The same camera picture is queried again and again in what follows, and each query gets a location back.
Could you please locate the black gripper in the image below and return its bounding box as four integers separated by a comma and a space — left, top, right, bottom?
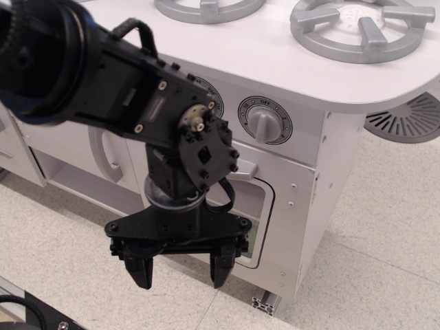
104, 204, 252, 289

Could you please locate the grey oven door handle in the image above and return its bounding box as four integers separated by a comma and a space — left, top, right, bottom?
227, 159, 259, 182

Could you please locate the white oven door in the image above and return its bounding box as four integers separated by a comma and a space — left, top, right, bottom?
231, 142, 316, 300

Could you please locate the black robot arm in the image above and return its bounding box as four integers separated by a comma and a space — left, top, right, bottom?
1, 1, 252, 289

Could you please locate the white cabinet door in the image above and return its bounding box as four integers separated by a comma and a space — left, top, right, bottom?
20, 122, 140, 193

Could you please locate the right grey stove knob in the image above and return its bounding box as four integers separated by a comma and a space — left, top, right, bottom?
238, 96, 293, 145

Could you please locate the grey stove knob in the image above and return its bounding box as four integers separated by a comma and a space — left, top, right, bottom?
195, 76, 224, 118
238, 96, 293, 145

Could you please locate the middle grey stove knob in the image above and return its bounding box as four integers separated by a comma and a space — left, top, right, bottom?
195, 76, 224, 118

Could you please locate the white toy kitchen stove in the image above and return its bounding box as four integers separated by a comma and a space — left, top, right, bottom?
1, 1, 439, 299

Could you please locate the middle grey burner grate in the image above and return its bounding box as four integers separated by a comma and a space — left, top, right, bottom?
154, 0, 265, 25

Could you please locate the grey burner grate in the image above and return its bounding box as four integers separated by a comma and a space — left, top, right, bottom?
154, 0, 265, 25
290, 1, 435, 64

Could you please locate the grey slotted round disc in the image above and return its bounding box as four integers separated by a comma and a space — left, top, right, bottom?
364, 92, 439, 144

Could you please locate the right grey burner grate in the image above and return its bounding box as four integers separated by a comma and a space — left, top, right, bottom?
290, 1, 435, 64

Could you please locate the aluminium extrusion rail foot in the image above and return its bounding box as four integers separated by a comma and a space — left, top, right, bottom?
252, 288, 281, 316

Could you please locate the grey cabinet door handle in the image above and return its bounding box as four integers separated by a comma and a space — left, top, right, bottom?
88, 126, 123, 184

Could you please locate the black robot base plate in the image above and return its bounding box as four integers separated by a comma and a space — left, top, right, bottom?
0, 290, 90, 330

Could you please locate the aluminium frame rail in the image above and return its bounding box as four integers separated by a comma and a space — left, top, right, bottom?
0, 276, 25, 298

